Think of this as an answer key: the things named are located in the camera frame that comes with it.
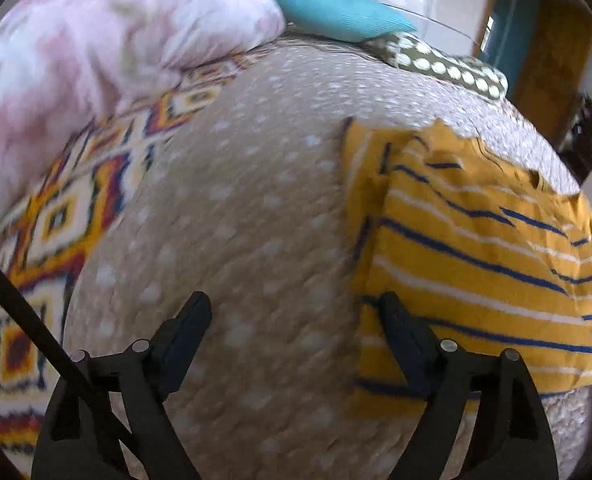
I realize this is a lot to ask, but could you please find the pink floral quilt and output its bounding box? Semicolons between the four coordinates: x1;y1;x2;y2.
0;0;287;233

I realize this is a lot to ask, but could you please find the black cable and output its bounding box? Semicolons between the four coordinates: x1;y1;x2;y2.
0;241;144;463

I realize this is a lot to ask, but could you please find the teal door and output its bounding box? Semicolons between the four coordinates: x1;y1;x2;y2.
477;0;542;92

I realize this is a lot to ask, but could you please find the beige spotted blanket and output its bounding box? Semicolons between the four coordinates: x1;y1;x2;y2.
61;42;592;480

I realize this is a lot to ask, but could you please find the teal pillow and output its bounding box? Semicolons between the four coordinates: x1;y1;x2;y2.
266;0;419;44

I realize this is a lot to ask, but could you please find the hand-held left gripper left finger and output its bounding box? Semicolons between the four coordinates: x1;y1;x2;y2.
31;291;213;480

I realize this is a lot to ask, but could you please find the yellow striped shirt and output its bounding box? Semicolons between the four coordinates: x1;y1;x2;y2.
343;117;592;418

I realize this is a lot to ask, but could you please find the colourful patterned bedsheet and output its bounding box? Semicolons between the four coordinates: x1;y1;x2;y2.
0;50;259;476

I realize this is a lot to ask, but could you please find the olive polka-dot pillow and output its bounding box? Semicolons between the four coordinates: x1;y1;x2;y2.
361;31;509;105

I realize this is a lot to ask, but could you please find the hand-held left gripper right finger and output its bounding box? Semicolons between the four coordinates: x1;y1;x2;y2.
378;291;559;480

